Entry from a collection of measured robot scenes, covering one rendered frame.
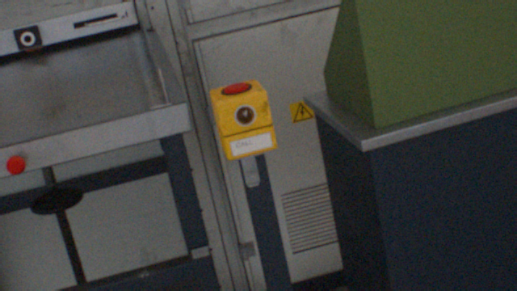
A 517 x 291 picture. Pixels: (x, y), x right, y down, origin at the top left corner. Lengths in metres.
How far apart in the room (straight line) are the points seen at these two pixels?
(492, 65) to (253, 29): 0.81
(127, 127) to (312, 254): 1.03
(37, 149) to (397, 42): 0.65
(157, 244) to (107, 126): 0.88
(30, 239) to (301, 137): 0.76
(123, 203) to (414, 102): 1.03
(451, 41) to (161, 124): 0.52
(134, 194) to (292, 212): 0.43
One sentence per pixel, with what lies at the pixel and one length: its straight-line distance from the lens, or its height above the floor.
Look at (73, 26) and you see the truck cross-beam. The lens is 2.23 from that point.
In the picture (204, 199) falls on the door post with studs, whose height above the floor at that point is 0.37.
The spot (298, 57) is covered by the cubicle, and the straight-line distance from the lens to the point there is 2.26.
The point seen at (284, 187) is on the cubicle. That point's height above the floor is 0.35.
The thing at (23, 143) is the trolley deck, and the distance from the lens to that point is 1.56.
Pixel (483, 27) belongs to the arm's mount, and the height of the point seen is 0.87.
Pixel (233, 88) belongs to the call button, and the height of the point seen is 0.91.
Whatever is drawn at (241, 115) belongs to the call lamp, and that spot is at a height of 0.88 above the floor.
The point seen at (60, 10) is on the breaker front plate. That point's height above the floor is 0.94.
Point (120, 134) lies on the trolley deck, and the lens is 1.55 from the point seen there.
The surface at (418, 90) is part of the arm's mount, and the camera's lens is 1.53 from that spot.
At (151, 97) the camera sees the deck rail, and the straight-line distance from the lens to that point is 1.60.
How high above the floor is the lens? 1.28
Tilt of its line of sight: 20 degrees down
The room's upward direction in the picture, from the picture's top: 12 degrees counter-clockwise
